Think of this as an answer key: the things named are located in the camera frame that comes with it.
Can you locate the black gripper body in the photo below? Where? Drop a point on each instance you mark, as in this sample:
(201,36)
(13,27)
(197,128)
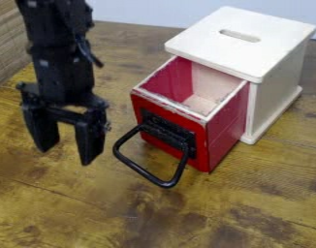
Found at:
(60,96)

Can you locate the red wooden drawer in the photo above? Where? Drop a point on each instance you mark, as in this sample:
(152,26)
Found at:
(202,100)

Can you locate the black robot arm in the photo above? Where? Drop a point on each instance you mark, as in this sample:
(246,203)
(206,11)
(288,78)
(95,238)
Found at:
(57,23)

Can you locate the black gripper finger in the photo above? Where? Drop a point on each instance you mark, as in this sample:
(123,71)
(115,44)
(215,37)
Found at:
(41,127)
(90,132)

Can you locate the white wooden box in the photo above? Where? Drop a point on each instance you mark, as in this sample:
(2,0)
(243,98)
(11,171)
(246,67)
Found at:
(254,47)

